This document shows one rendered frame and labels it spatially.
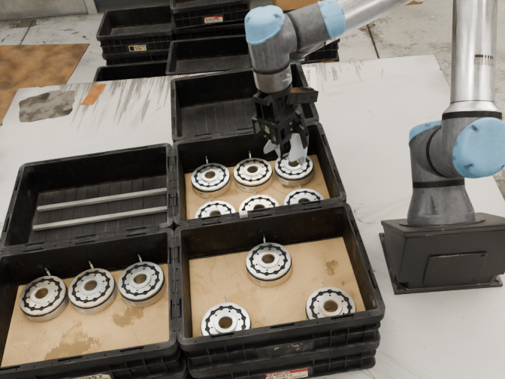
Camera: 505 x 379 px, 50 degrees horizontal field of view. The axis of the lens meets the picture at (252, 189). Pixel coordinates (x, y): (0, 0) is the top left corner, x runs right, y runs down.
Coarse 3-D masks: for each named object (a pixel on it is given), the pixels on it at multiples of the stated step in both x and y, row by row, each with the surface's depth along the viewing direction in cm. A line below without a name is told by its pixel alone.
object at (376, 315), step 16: (304, 208) 122; (320, 208) 122; (336, 208) 122; (192, 224) 121; (208, 224) 121; (224, 224) 121; (352, 224) 119; (176, 240) 119; (176, 256) 115; (176, 272) 112; (368, 272) 110; (176, 288) 110; (176, 304) 107; (384, 304) 103; (304, 320) 102; (320, 320) 102; (336, 320) 101; (352, 320) 102; (368, 320) 102; (208, 336) 101; (224, 336) 101; (240, 336) 101; (256, 336) 101; (272, 336) 102
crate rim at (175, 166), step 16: (320, 128) 141; (176, 144) 142; (176, 160) 139; (176, 176) 133; (336, 176) 130; (176, 192) 129; (176, 208) 125; (272, 208) 123; (288, 208) 122; (176, 224) 122
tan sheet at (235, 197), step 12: (312, 156) 149; (228, 168) 148; (276, 180) 143; (312, 180) 142; (324, 180) 142; (192, 192) 143; (228, 192) 142; (240, 192) 141; (264, 192) 141; (276, 192) 140; (288, 192) 140; (324, 192) 139; (192, 204) 140; (204, 204) 139; (240, 204) 138; (192, 216) 137
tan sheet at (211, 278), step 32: (224, 256) 127; (320, 256) 125; (192, 288) 121; (224, 288) 121; (256, 288) 120; (288, 288) 119; (320, 288) 118; (352, 288) 118; (192, 320) 115; (256, 320) 114; (288, 320) 114
